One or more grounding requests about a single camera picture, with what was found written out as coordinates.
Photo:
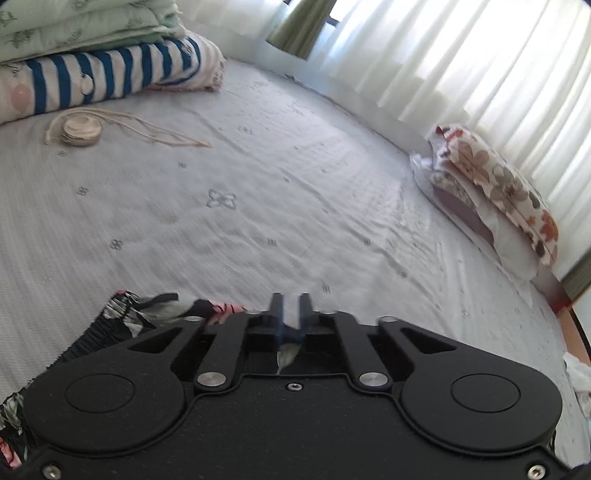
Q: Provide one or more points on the white sheer curtain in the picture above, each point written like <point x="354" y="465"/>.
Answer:
<point x="461" y="55"/>

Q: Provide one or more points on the white purple pillow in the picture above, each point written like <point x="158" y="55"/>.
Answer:
<point x="480" y="221"/>

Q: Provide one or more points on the black floral pants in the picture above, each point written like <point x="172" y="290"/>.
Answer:
<point x="124" y="314"/>

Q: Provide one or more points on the floral pillow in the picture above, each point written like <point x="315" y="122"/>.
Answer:
<point x="503" y="184"/>

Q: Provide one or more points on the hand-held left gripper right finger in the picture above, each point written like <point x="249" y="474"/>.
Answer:
<point x="304" y="316"/>

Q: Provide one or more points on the green folded quilt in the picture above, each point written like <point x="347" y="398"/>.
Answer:
<point x="83" y="27"/>

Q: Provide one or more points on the wooden bed frame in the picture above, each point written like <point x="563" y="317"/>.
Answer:
<point x="575" y="325"/>

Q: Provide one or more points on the white crumpled cloth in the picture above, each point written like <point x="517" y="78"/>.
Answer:
<point x="579" y="371"/>

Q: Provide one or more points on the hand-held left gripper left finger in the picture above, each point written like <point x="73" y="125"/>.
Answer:
<point x="277" y="316"/>

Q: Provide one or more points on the green curtain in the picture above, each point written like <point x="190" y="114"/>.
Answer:
<point x="300" y="27"/>
<point x="579" y="279"/>

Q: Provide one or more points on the bed with grey sheet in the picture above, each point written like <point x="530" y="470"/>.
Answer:
<point x="277" y="184"/>

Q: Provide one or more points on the blue white striped blanket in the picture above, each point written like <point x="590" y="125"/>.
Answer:
<point x="115" y="69"/>

